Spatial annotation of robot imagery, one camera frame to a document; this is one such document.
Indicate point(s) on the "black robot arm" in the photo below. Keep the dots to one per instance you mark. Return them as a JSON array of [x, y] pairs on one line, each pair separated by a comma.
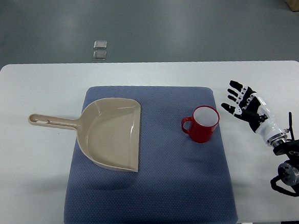
[[287, 179]]

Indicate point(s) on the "upper metal floor plate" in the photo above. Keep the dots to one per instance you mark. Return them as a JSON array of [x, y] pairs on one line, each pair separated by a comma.
[[100, 44]]

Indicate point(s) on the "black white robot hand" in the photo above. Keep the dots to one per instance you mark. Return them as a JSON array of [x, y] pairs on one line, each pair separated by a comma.
[[252, 108]]

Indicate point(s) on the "lower metal floor plate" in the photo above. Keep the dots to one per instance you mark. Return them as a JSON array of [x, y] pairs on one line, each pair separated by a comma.
[[99, 55]]

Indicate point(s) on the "beige plastic dustpan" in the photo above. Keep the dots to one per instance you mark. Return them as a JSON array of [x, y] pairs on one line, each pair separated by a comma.
[[108, 132]]

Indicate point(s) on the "metal floor plate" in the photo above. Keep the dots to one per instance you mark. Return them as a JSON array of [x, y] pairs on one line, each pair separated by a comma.
[[100, 44], [99, 55]]

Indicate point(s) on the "red cup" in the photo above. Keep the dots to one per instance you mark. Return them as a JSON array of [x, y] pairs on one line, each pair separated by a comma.
[[202, 124]]

